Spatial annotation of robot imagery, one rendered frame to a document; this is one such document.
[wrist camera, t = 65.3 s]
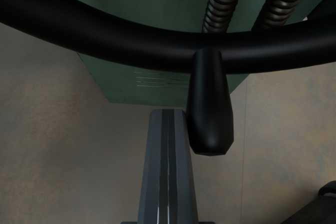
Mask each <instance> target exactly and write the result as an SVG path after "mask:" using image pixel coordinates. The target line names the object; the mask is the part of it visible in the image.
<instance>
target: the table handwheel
mask: <svg viewBox="0 0 336 224"><path fill-rule="evenodd" d="M0 23H2V24H4V25H7V26H9V27H11V28H14V29H16V30H19V31H21V32H23V33H26V34H28V35H31V36H33V37H36V38H38V39H41V40H44V41H46V42H49V43H52V44H54V45H57V46H60V47H63V48H66V49H69V50H72V51H75V52H78V53H81V54H84V55H87V56H91V57H94V58H98V59H101V60H105V61H109V62H113V63H117V64H122V65H126V66H131V67H136V68H141V69H147V70H153V71H161V72H169V73H179V74H191V71H192V66H193V57H194V53H195V52H196V51H198V50H200V49H204V48H214V49H217V50H219V51H220V52H221V56H222V62H223V66H224V70H225V74H226V75H242V74H257V73H267V72H276V71H285V70H292V69H299V68H305V67H311V66H317V65H323V64H328V63H333V62H336V11H335V12H332V13H329V14H326V15H322V16H319V17H315V18H312V19H308V20H304V21H300V22H296V23H291V24H287V25H282V26H277V27H272V28H266V29H259V30H252V31H243V32H230V33H197V32H184V31H176V30H168V29H163V28H157V27H153V26H148V25H144V24H140V23H137V22H133V21H130V20H127V19H124V18H120V17H118V16H115V15H112V14H109V13H107V12H104V11H102V10H99V9H97V8H94V7H92V6H90V5H88V4H86V3H83V2H81V1H79V0H0Z"/></svg>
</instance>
